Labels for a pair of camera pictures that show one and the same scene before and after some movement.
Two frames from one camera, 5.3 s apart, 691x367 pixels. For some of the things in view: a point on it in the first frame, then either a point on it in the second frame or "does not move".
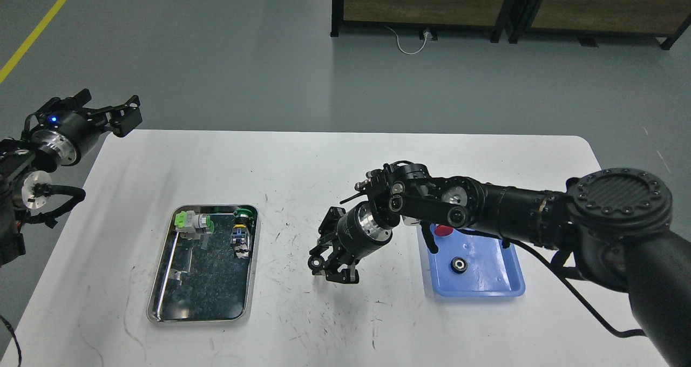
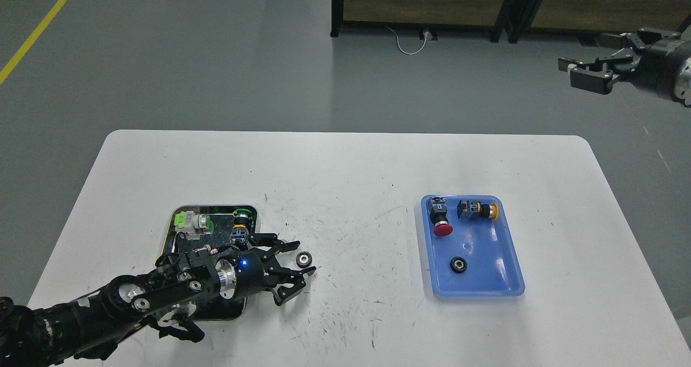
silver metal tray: [208, 270] does not move
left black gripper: [62, 127] to [254, 278]
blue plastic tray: [472, 265] does not move
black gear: [316, 262] to [304, 259]
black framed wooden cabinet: [511, 7] does not move
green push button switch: [190, 225] does not move
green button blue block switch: [240, 235] does not move
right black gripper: [357, 233] to [658, 68]
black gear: [459, 264] does not move
